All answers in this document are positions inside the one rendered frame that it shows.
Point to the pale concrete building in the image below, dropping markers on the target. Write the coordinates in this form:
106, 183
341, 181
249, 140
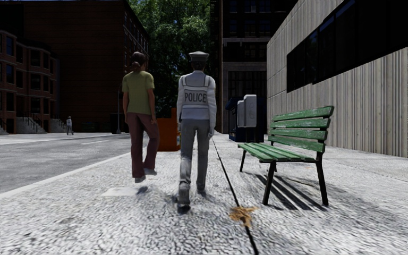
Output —
366, 95

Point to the orange box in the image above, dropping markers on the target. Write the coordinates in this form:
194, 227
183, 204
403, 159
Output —
167, 134

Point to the dark brick building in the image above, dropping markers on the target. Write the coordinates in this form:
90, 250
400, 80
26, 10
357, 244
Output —
242, 47

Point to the person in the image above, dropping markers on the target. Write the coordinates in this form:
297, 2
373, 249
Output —
69, 124
137, 92
195, 102

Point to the white box on a post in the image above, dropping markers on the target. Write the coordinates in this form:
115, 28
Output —
250, 111

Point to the red brick building with steps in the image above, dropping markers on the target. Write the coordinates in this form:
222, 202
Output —
25, 86

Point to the trees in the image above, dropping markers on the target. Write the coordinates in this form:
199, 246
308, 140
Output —
173, 38

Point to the green bench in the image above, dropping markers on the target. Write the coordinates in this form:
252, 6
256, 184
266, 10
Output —
296, 134

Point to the blue booth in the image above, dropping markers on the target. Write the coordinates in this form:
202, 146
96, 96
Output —
232, 124

